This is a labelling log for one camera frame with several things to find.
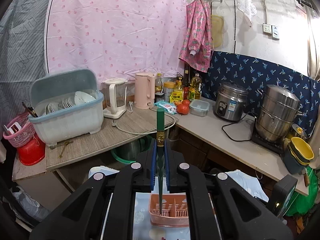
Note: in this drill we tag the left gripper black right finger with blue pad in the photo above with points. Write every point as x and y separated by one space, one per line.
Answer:
218 207

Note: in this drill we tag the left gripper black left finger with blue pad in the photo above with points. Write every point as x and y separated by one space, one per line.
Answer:
103 206

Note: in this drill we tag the green chopstick gold band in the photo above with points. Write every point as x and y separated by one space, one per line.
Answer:
160 153

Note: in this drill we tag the blue patterned tablecloth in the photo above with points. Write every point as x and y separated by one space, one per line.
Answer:
143 229

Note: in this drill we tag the pink perforated utensil holder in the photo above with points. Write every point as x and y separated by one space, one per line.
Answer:
174 211

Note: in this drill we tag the black induction cooker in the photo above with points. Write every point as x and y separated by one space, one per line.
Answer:
276 147

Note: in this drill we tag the red plastic basin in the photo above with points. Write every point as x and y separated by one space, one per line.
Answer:
32 152

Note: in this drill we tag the yellow and navy bowls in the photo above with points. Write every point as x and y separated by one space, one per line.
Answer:
298 155

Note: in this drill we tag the pink plastic basket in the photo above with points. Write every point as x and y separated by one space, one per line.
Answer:
25 131

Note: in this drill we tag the silver rice cooker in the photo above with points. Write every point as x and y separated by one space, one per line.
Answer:
230 102

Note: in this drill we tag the white dish rack teal lid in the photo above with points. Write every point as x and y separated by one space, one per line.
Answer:
67 105

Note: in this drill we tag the clear food container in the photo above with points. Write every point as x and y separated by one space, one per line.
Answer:
199 107

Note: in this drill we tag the stainless steel steamer pot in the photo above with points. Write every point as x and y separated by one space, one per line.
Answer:
278 112

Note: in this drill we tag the red tomato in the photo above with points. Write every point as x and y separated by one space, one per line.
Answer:
182 109

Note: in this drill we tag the wet wipes pack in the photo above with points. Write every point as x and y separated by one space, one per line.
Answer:
168 107

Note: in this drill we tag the cooking oil bottle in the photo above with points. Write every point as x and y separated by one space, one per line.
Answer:
195 88

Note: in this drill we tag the white glass electric kettle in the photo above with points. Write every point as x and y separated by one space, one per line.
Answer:
115 95

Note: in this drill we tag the yellow seasoning bag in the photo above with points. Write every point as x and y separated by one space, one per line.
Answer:
176 96

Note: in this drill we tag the pink electric kettle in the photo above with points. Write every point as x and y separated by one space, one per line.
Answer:
144 90

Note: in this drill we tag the navy floral cloth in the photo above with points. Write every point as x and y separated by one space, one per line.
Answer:
253 74

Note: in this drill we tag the pink floral apron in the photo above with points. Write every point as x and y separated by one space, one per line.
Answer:
197 44

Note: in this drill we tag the pink dotted curtain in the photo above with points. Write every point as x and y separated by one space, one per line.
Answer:
115 38

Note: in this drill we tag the white hanging cloth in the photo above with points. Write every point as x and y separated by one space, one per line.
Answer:
248 9

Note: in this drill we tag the wall power socket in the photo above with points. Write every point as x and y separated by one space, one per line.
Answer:
271 30

